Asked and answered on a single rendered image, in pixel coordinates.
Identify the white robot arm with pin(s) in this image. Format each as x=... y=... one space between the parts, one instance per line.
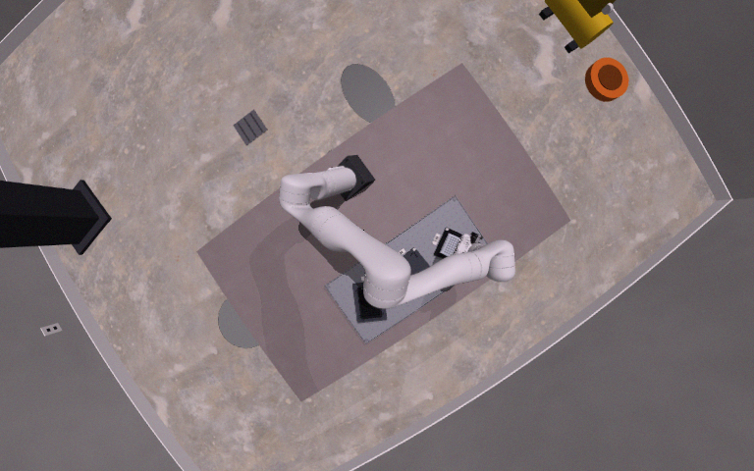
x=387 y=281

